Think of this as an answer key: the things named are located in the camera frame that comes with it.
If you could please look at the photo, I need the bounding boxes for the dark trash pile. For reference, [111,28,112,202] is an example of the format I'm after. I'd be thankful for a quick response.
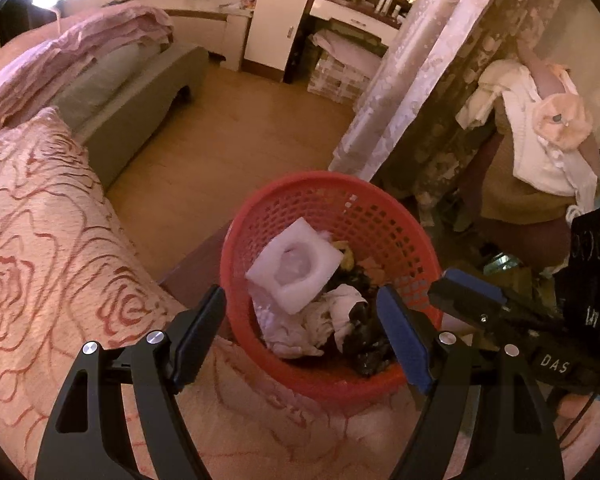
[330,240,389,287]

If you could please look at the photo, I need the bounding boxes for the stacked storage boxes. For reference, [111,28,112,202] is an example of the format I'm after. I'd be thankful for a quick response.
[306,29,381,107]

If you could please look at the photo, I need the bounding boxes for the grey bed bench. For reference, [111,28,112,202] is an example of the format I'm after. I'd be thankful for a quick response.
[50,42,209,188]

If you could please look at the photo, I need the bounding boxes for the white foam block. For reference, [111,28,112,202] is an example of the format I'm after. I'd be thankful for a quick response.
[246,218,343,315]

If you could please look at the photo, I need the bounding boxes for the low white desk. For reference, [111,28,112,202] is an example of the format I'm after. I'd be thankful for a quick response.
[114,0,258,74]

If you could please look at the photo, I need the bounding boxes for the right hand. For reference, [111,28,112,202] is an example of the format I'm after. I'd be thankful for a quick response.
[554,393,600,448]

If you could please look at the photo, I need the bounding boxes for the pile of clothes on chair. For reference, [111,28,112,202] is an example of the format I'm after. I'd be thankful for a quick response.
[456,42,600,226]

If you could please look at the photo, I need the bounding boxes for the white dressing cabinet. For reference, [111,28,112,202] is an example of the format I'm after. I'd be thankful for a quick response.
[242,0,308,82]

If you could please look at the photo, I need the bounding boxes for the red plastic mesh basket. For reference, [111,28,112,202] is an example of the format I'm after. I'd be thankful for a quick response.
[218,169,444,397]

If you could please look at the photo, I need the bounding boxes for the lace curtain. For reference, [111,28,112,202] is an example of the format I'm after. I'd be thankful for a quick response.
[328,0,492,181]

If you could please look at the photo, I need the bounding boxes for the pink rose-pattern bedspread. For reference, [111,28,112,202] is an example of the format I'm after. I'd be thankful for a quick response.
[0,108,418,479]

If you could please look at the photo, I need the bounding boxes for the folded pink quilt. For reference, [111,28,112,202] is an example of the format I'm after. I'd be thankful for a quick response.
[0,0,173,130]

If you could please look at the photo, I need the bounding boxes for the black plastic bag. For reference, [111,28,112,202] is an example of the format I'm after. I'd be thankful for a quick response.
[326,278,396,378]

